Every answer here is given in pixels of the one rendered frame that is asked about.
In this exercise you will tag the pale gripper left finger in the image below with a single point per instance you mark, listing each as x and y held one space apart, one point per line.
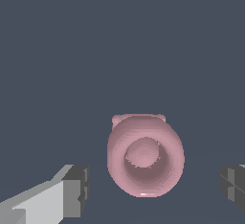
48 199

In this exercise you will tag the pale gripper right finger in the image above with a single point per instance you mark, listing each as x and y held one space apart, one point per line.
234 184

